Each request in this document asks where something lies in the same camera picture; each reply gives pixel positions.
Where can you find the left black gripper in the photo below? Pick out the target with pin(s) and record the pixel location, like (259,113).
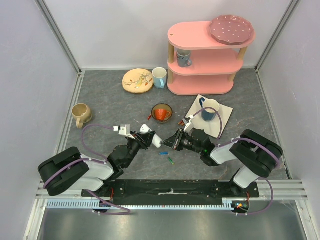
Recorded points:
(144,140)

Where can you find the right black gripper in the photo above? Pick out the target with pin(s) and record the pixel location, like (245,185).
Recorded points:
(178,140)

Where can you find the white remote control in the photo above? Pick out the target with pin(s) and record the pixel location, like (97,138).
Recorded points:
(156,140)

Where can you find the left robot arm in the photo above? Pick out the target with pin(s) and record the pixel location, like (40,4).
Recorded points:
(72,170)

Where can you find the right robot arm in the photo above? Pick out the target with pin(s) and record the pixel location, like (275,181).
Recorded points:
(259,155)

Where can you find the blue battery near centre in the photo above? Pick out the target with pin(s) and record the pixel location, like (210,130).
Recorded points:
(163,153)

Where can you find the orange cup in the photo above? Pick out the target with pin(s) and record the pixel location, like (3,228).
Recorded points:
(161,114)

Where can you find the dark blue mug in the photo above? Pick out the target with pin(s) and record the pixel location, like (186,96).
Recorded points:
(211,107)

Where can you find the yellow floral plate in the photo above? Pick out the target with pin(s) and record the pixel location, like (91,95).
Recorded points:
(137,81)

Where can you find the light blue mug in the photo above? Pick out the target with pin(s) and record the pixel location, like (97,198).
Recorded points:
(159,75)

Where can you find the beige ceramic mug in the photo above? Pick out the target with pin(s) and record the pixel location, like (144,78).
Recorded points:
(82,114)

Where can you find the pink three-tier shelf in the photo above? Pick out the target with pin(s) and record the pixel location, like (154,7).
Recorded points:
(214,65)

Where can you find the grey mug on shelf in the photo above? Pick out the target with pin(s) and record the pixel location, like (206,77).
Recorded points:
(183,58)

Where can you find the pink polka dot plate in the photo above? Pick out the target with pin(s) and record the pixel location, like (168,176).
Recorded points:
(231,30)

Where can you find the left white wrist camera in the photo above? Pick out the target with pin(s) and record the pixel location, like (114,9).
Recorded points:
(124,130)

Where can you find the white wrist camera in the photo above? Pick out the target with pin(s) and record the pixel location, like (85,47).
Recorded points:
(124,130)
(188,125)

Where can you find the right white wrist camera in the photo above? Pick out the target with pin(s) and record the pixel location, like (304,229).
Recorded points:
(188,125)

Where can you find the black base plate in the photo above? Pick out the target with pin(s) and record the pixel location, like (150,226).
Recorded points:
(134,192)

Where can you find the white cable duct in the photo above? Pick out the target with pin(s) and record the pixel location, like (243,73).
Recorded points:
(95,204)

